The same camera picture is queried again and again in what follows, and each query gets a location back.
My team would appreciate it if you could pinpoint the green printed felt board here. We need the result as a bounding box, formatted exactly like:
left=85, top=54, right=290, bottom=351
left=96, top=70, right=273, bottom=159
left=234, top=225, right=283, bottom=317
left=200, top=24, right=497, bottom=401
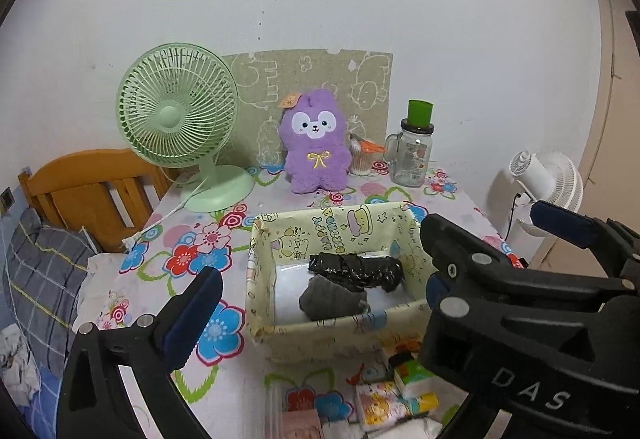
left=220, top=48, right=393, bottom=171

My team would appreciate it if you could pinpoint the clear cotton swab container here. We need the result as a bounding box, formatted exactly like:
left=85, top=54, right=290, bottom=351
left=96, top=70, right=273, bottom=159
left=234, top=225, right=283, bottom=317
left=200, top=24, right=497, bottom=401
left=349, top=133, right=387, bottom=176

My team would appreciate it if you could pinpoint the white plastic packet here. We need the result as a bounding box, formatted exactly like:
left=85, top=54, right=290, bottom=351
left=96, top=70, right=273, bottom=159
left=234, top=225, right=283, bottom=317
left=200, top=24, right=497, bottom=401
left=273, top=261, right=322, bottom=326

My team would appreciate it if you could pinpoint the grey plaid pillow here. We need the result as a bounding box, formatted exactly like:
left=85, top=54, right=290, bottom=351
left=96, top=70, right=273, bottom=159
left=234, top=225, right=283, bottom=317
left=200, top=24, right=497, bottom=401
left=0, top=206, right=101, bottom=380

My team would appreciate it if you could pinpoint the yellow printed fabric storage box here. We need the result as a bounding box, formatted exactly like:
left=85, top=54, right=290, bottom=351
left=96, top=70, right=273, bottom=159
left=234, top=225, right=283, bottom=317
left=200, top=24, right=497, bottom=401
left=245, top=202, right=437, bottom=366

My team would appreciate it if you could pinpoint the white floor fan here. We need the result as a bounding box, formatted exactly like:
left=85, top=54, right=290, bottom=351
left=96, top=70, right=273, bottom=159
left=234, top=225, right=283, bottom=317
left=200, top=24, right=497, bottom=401
left=509, top=149, right=585, bottom=238

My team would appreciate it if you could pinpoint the wooden bed headboard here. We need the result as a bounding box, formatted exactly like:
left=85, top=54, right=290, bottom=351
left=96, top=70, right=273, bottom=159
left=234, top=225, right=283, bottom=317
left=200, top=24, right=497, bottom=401
left=17, top=149, right=173, bottom=255

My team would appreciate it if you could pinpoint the green orange tissue pack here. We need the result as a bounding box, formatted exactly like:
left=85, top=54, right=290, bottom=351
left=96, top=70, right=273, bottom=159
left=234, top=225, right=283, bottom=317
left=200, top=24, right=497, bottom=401
left=389, top=351, right=437, bottom=398

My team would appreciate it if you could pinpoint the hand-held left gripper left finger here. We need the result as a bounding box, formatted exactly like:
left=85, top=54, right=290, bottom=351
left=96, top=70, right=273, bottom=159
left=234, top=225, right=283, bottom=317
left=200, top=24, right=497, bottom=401
left=55, top=265, right=224, bottom=439

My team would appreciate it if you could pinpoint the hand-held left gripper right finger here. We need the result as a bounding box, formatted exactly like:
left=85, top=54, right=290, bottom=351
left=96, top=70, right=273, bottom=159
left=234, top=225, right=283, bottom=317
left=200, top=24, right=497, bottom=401
left=425, top=271, right=448, bottom=315

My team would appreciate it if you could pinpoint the purple plush toy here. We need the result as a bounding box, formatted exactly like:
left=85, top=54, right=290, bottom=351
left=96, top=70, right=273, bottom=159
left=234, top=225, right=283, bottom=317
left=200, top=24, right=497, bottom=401
left=278, top=88, right=349, bottom=195

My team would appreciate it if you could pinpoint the green desk fan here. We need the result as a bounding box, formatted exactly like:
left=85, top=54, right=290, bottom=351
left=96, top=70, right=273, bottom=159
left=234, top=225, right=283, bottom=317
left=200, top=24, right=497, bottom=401
left=116, top=44, right=256, bottom=213

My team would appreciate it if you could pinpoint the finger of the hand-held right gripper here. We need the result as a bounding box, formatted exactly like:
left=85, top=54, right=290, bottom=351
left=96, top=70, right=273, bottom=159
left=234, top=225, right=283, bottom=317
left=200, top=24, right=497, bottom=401
left=531, top=200, right=640, bottom=271
left=420, top=213, right=640, bottom=306

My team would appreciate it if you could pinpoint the beige door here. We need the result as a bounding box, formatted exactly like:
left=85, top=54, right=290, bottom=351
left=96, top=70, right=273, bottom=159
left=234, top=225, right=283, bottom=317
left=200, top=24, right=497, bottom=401
left=530, top=0, right=640, bottom=270

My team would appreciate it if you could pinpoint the white fan power cable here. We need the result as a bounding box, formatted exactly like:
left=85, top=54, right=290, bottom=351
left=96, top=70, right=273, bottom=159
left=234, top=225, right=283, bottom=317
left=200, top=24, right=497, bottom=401
left=121, top=176, right=203, bottom=254

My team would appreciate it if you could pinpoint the cartoon tissue pack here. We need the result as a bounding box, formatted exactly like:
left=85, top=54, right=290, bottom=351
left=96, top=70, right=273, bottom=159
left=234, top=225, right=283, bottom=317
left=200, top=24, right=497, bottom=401
left=355, top=380, right=441, bottom=433

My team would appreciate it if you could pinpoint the dark grey cloth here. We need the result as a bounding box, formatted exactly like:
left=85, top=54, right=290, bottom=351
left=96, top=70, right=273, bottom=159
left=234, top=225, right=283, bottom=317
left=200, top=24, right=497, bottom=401
left=299, top=276, right=372, bottom=321

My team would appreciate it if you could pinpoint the black fan cable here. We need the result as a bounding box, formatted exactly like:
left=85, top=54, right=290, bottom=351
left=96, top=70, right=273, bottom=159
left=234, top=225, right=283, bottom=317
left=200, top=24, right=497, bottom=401
left=501, top=190, right=526, bottom=241

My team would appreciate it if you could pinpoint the crumpled white bedding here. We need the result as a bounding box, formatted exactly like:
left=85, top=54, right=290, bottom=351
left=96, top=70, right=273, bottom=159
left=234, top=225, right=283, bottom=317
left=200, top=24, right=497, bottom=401
left=0, top=324, right=42, bottom=406

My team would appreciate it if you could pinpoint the glass jar with green lid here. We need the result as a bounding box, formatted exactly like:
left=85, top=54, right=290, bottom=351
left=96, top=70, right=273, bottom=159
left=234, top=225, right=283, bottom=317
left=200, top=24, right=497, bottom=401
left=384, top=100, right=435, bottom=189

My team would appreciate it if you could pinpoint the black plastic bundle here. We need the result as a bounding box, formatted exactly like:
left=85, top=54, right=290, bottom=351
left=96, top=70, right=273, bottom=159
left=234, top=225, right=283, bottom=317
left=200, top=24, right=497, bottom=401
left=307, top=251, right=405, bottom=295

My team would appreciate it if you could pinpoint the white cloth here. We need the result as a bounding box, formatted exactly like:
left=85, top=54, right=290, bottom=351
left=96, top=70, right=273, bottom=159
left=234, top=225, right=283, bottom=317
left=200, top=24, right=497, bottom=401
left=320, top=418, right=444, bottom=439

